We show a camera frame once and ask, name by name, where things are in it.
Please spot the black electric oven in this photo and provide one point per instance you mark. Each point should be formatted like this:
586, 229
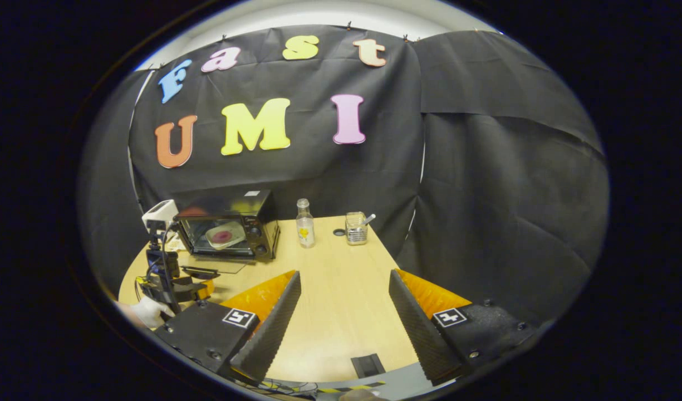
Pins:
265, 234

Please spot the metal spoon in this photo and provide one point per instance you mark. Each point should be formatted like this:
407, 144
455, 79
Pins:
369, 219

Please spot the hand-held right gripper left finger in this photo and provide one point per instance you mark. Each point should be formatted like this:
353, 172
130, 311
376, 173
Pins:
274, 328

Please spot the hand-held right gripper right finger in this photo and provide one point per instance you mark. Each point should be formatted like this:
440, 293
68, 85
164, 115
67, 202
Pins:
418, 328

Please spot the white toaster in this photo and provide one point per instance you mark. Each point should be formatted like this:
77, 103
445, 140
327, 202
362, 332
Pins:
158, 214

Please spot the metal mesh utensil holder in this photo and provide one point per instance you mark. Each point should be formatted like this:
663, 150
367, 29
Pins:
356, 231

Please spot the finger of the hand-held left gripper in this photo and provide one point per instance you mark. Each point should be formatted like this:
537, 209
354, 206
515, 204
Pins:
207, 289
201, 272

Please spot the pale square plate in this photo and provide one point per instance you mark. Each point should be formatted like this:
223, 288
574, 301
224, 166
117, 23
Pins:
235, 231

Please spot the clear yellow-label bottle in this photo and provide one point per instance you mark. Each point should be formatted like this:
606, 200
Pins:
305, 228

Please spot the pink round ham slice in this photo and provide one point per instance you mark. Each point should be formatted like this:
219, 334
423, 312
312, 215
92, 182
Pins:
222, 236

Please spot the yellow black striped tape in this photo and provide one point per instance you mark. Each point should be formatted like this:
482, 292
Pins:
352, 386

